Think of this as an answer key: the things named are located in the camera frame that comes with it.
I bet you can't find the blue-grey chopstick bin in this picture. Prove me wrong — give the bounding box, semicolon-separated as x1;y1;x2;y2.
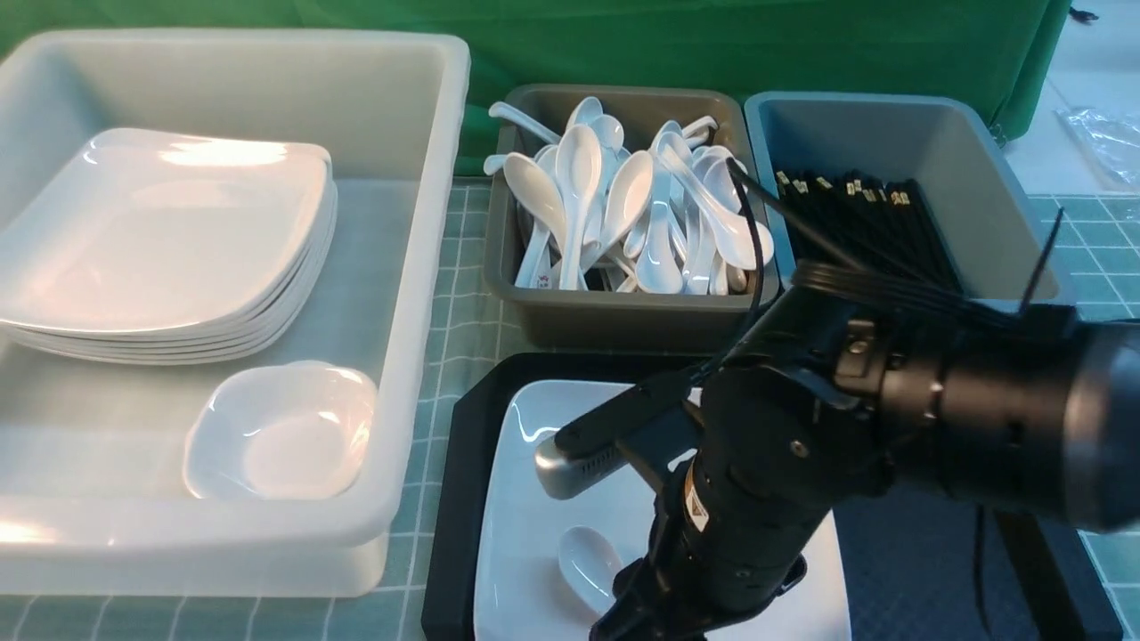
746;91;1078;357

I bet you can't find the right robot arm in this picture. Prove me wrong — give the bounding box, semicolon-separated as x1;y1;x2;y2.
588;285;1137;640

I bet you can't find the green checkered tablecloth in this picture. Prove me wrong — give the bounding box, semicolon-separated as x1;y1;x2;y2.
3;179;1137;640

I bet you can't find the large white plastic tub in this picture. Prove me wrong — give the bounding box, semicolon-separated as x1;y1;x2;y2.
3;29;471;599

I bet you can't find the white spoon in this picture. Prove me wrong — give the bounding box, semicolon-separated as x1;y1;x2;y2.
581;151;656;271
488;102;561;145
502;151;567;289
555;123;603;289
656;131;759;271
557;526;624;617

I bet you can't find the clear plastic bag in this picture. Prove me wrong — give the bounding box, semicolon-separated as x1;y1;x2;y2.
1055;107;1139;193

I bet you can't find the black serving tray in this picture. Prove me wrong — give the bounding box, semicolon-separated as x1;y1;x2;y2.
420;352;1125;640

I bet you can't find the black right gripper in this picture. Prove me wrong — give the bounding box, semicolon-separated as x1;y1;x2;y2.
588;287;899;640

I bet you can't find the pile of black chopsticks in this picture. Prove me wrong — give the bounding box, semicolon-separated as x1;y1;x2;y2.
775;170;964;295

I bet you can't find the black cable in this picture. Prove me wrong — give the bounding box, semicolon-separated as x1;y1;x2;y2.
686;159;1070;384

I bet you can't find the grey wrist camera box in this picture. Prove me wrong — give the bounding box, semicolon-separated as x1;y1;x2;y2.
534;374;705;501

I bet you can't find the green backdrop cloth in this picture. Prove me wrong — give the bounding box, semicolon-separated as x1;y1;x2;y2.
1;1;1070;175

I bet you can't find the grey spoon bin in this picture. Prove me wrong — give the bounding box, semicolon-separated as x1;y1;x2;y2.
482;84;756;352

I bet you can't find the large white square plate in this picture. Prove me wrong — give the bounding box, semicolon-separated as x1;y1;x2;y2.
474;380;850;640

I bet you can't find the stack of white square plates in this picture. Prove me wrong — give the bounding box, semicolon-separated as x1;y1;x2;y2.
3;127;337;365

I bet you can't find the small white bowl in tub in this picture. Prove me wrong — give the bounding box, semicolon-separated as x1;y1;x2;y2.
182;362;378;500

